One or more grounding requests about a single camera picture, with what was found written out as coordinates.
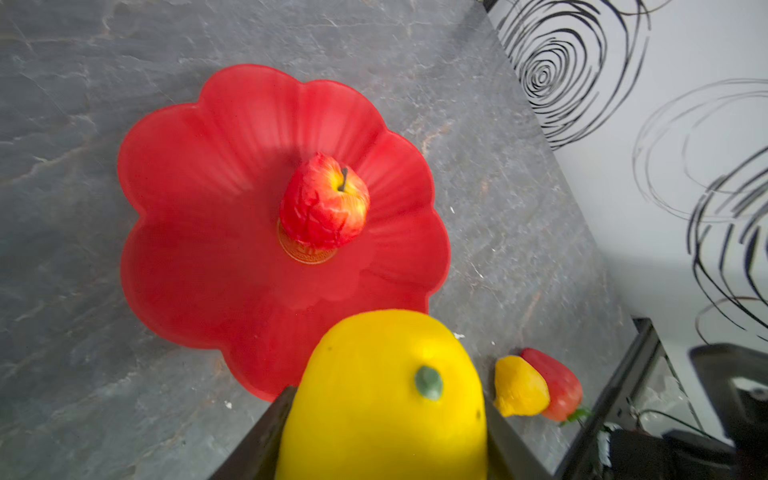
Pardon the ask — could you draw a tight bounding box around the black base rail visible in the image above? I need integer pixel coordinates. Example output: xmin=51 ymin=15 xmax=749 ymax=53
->
xmin=554 ymin=318 xmax=664 ymax=479

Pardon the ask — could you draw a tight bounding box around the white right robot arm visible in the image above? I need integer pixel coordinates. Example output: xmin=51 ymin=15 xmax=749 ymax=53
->
xmin=609 ymin=344 xmax=767 ymax=479

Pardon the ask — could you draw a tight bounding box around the yellow fake lemon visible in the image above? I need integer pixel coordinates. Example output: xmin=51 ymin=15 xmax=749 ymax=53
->
xmin=275 ymin=310 xmax=488 ymax=479

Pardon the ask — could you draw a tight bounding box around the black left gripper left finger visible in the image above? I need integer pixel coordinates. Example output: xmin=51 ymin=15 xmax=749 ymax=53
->
xmin=209 ymin=386 xmax=297 ymax=480

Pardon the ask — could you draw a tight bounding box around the small yellow fake pear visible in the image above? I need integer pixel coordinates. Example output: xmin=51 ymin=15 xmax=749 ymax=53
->
xmin=494 ymin=356 xmax=550 ymax=417

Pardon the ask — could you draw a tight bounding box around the red fake apple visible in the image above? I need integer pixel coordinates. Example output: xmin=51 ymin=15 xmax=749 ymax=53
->
xmin=279 ymin=153 xmax=371 ymax=250

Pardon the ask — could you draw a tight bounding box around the red flower-shaped fruit bowl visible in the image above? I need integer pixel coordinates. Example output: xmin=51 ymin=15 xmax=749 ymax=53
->
xmin=118 ymin=64 xmax=451 ymax=402

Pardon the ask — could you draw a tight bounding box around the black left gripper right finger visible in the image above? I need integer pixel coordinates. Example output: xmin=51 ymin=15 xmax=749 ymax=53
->
xmin=485 ymin=398 xmax=554 ymax=480

